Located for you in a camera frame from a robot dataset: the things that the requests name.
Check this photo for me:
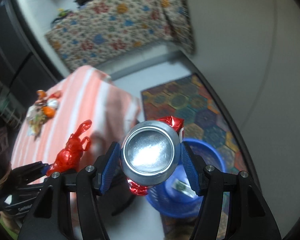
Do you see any red plastic bag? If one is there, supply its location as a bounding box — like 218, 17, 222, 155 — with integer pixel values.
46, 120, 92, 176

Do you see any orange plastic bag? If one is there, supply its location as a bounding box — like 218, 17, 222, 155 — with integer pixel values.
42, 106, 56, 119

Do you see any white wrapper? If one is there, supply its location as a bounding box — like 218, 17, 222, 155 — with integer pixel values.
46, 98, 59, 110

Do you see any crushed red aluminium can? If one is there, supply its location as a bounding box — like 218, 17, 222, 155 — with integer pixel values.
120, 116, 184, 196

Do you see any clear yellow snack packet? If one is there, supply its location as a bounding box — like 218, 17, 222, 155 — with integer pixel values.
26, 105, 48, 137

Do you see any crushed orange soda can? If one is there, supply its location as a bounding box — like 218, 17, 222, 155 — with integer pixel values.
37, 90, 47, 100

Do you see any red snack wrapper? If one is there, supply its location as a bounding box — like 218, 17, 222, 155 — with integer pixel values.
48, 90, 62, 99

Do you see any blue plastic waste basket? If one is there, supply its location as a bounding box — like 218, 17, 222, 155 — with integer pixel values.
146, 138, 226, 218

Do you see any striped pink white tablecloth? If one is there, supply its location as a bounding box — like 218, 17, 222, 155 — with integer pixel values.
11, 66, 140, 168

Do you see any colourful hexagon floor mat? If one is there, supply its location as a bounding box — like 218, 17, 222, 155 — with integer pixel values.
141, 74, 249, 237

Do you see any patterned floral fabric cover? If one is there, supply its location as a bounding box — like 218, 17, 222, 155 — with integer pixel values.
45, 0, 194, 72

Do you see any white wire storage rack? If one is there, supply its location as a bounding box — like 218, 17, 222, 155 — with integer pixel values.
0, 88, 25, 129

